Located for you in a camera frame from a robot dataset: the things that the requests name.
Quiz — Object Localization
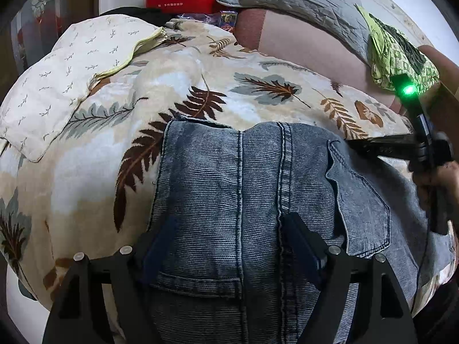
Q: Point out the leaf print fleece blanket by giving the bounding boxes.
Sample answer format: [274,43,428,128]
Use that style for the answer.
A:
[0,16,456,316]

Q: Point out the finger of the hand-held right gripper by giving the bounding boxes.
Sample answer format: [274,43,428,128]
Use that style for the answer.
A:
[345,134,428,161]

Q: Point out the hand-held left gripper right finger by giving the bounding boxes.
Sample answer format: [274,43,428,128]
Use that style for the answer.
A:
[280,212,420,344]

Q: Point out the person's right hand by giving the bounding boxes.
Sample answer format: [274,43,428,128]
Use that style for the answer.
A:
[412,161,459,223]

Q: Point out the green patterned cloth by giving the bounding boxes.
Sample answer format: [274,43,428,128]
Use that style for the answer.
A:
[354,3,440,92]

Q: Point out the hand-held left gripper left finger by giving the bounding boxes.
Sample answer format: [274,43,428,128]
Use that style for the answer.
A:
[42,218,180,344]

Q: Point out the colourful small packet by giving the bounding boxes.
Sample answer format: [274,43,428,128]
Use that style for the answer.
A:
[172,10,238,32]

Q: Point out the black cloth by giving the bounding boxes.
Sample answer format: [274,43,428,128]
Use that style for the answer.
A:
[98,6,166,28]

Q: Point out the blue denim pants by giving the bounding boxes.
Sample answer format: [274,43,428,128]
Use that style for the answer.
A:
[143,116,454,344]

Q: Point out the cream pillow with twig print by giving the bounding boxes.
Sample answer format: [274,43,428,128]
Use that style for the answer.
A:
[0,13,167,163]

